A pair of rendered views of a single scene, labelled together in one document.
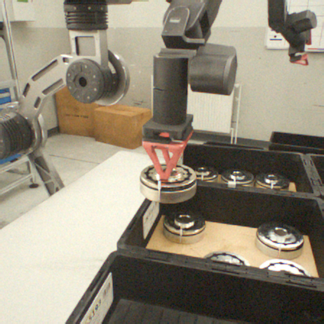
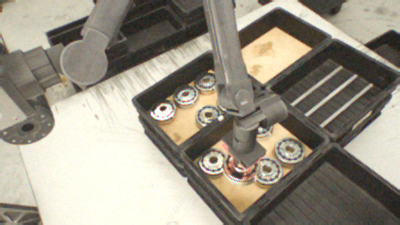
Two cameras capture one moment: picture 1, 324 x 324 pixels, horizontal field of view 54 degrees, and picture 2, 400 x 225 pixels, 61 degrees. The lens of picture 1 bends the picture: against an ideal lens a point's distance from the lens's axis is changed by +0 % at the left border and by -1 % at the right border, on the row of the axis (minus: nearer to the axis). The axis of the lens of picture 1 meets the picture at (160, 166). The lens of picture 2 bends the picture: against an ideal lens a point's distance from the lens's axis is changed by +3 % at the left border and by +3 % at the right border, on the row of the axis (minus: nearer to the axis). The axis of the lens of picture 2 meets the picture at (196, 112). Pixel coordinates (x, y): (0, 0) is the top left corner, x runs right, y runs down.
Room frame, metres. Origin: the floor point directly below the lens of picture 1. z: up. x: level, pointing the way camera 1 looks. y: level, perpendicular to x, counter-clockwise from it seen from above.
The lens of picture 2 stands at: (0.32, 0.37, 1.86)
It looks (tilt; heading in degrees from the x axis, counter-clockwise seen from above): 53 degrees down; 312
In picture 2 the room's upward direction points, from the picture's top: 8 degrees counter-clockwise
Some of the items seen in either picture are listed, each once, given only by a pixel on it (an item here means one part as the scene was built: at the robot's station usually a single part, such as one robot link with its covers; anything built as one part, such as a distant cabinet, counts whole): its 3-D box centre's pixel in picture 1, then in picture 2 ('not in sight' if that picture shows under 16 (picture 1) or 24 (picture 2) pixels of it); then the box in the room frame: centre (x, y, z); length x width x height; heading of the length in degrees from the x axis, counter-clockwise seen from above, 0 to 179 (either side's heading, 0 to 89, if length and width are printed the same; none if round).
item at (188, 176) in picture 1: (168, 175); (241, 163); (0.53, -0.01, 1.05); 0.10 x 0.10 x 0.01
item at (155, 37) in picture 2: not in sight; (154, 47); (1.70, -0.81, 0.31); 0.40 x 0.30 x 0.34; 67
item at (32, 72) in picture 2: not in sight; (29, 73); (0.83, 0.23, 1.45); 0.09 x 0.08 x 0.12; 157
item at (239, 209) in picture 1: (228, 244); (252, 154); (0.56, -0.15, 0.87); 0.40 x 0.30 x 0.11; 75
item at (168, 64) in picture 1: (174, 71); (247, 124); (0.52, -0.02, 1.23); 0.07 x 0.06 x 0.07; 66
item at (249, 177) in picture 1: (237, 176); (186, 95); (0.92, -0.24, 0.86); 0.10 x 0.10 x 0.01
